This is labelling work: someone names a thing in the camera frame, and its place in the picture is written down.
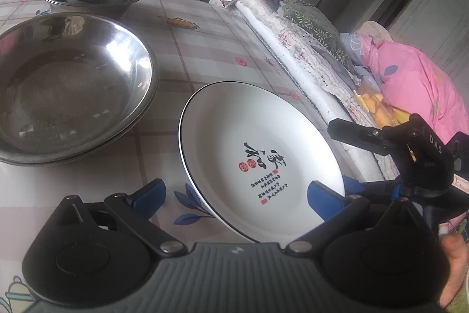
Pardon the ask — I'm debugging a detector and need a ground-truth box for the large steel bowl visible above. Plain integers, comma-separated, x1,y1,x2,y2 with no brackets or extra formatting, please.
1,13,160,166

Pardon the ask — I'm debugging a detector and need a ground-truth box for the plaid floral tablecloth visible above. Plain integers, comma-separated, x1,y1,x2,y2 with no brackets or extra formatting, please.
0,0,367,306

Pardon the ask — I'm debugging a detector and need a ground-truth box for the white printed ceramic plate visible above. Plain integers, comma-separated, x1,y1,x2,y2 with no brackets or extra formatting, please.
178,81,345,246

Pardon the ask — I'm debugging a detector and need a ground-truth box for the white quilted blanket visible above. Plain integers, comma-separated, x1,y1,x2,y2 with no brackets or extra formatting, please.
208,0,397,182

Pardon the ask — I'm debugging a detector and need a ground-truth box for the grey green patterned pillow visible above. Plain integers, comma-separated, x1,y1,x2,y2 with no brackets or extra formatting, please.
278,0,351,66

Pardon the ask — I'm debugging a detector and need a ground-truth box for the right hand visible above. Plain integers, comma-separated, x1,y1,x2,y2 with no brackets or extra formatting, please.
440,232,468,308

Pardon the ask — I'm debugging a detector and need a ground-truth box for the pink floral duvet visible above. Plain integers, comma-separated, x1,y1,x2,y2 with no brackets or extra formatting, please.
359,35,468,143

